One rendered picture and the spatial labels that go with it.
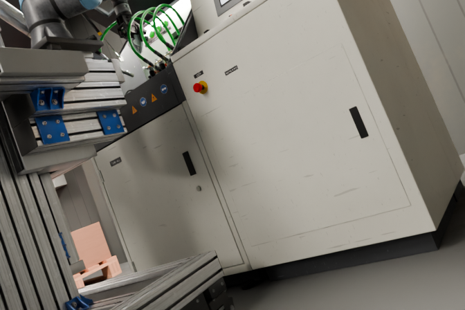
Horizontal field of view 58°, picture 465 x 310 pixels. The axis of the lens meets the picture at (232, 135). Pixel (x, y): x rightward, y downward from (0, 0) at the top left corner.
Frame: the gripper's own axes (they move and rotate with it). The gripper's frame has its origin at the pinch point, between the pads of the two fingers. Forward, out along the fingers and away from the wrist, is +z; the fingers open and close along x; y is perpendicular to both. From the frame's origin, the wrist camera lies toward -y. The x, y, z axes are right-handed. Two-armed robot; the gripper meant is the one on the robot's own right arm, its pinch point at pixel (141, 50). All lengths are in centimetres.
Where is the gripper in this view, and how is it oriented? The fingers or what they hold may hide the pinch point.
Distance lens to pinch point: 220.7
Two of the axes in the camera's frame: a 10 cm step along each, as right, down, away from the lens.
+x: 7.5, -3.5, -5.6
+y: -5.5, 1.4, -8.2
